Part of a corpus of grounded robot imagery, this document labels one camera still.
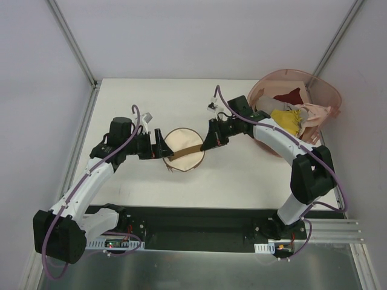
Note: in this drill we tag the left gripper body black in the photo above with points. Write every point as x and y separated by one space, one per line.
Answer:
153 145

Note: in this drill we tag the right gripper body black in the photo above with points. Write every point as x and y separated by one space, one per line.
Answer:
217 132

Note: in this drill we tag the beige round mesh laundry bag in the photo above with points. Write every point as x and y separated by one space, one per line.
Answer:
186 145

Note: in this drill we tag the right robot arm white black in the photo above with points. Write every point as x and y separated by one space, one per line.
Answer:
312 171

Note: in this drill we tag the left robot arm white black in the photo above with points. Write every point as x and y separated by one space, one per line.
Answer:
62 232

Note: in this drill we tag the grey beige bra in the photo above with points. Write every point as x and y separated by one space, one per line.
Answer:
268 105

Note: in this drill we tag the yellow bra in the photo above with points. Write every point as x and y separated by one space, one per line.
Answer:
290 121

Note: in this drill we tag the dark red garment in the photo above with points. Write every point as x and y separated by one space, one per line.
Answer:
293 97

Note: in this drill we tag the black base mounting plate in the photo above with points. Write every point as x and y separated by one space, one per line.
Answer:
224 230

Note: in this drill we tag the light pink garment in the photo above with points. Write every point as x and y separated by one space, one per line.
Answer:
312 117

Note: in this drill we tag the pink translucent plastic basket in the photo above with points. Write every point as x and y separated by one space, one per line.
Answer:
313 90

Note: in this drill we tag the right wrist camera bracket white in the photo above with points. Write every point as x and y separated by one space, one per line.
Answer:
212 106

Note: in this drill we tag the wrist camera bracket white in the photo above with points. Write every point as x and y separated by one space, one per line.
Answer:
145 119
212 106

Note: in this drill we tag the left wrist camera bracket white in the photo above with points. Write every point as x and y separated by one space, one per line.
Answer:
145 119

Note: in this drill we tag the left white cable duct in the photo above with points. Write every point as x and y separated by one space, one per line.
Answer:
114 245

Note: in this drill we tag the white cable duct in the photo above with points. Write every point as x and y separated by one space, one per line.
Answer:
265 248
114 245

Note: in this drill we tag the right white cable duct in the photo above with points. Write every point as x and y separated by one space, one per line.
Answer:
265 248

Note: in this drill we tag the left aluminium frame post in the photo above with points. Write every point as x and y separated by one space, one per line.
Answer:
72 42

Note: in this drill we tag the aluminium frame post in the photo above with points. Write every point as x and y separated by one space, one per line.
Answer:
72 42
343 28

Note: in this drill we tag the right aluminium frame post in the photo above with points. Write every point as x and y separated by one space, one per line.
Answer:
343 28

